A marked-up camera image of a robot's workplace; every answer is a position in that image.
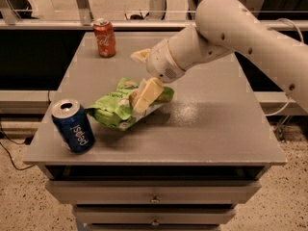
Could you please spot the lower drawer metal knob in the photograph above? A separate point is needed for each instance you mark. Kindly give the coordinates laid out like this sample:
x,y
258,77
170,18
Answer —
x,y
155,222

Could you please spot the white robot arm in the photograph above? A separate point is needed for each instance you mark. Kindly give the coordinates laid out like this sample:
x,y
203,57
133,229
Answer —
x,y
223,27

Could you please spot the blue pepsi can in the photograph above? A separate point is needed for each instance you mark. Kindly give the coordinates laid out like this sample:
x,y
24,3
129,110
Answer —
x,y
71,120

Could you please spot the lower grey drawer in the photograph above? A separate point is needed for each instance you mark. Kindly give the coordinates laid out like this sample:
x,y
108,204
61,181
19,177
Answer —
x,y
145,215

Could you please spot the grey drawer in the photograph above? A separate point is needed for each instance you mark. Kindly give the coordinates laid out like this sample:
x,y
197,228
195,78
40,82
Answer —
x,y
178,192
145,215

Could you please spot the orange coca cola can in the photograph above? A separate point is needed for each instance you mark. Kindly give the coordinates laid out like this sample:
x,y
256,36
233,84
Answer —
x,y
105,37

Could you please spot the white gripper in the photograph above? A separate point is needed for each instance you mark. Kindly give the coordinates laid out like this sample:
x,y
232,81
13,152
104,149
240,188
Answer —
x,y
161,62

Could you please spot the drawer metal knob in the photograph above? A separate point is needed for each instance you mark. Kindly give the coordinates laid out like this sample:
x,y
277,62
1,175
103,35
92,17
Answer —
x,y
154,199
155,222

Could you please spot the top drawer metal knob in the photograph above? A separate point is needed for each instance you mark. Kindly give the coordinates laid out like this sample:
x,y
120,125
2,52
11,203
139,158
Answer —
x,y
154,199

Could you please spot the green rice chip bag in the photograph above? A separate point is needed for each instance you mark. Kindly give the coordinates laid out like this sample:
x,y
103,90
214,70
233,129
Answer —
x,y
114,109

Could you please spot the grey drawer cabinet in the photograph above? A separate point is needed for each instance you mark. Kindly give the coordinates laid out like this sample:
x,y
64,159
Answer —
x,y
213,130

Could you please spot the metal railing frame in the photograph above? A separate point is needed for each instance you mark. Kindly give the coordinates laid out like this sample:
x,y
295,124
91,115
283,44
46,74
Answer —
x,y
283,15

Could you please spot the top grey drawer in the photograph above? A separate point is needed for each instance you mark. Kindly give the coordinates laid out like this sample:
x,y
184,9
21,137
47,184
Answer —
x,y
178,192

